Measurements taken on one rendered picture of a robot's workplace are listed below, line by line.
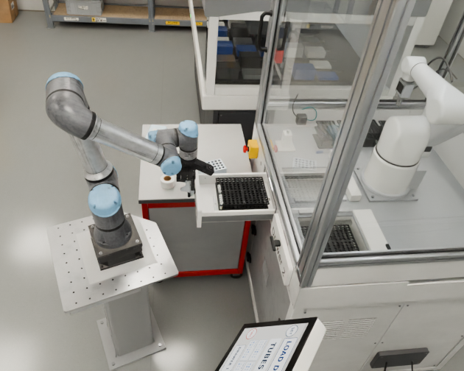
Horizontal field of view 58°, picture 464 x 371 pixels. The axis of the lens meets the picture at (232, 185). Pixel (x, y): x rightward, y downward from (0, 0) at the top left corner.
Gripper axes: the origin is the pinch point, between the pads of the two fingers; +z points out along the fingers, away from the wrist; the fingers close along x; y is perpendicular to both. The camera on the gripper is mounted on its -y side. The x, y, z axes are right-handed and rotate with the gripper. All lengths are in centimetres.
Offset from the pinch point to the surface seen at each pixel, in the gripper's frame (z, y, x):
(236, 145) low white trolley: 15, -27, -51
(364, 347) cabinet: 51, -77, 54
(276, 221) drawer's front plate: -2.0, -33.4, 22.1
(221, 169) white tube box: 11.1, -16.3, -26.3
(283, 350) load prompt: -24, -19, 86
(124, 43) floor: 91, 59, -344
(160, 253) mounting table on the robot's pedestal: 14.9, 14.3, 22.6
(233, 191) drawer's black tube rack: 0.8, -18.2, 0.3
